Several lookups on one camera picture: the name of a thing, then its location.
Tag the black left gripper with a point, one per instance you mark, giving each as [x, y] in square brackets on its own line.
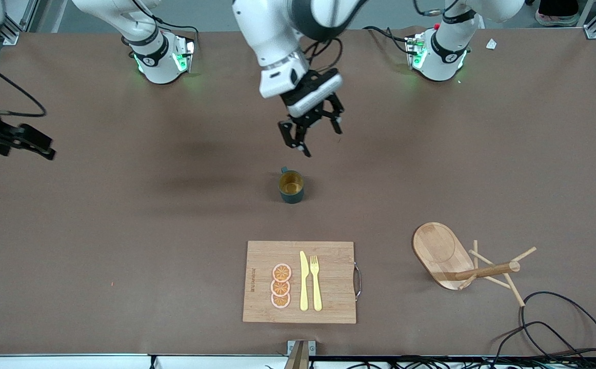
[312, 114]

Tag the dark green ribbed cup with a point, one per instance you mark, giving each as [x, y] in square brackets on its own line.
[291, 184]

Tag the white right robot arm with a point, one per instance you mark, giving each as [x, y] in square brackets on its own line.
[157, 64]

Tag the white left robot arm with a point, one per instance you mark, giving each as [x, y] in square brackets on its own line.
[272, 36]

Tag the brown table mat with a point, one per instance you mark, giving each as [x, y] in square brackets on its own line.
[123, 230]

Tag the orange slice toy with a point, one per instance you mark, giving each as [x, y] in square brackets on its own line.
[280, 287]
[280, 301]
[281, 272]

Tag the yellow plastic knife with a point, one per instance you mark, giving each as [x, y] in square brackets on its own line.
[303, 287]

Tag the yellow plastic fork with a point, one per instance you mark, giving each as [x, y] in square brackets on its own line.
[317, 292]

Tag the wooden mug tree stand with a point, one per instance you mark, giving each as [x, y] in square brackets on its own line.
[434, 248]

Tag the bamboo cutting board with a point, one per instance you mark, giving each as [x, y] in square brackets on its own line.
[329, 307]

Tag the white paper scrap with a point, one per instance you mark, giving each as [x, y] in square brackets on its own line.
[491, 44]

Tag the pink white sneaker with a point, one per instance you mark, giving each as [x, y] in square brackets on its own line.
[557, 20]

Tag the white table edge rail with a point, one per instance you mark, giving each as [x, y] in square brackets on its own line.
[72, 363]

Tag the metal bracket with wooden piece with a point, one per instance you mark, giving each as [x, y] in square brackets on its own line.
[300, 353]

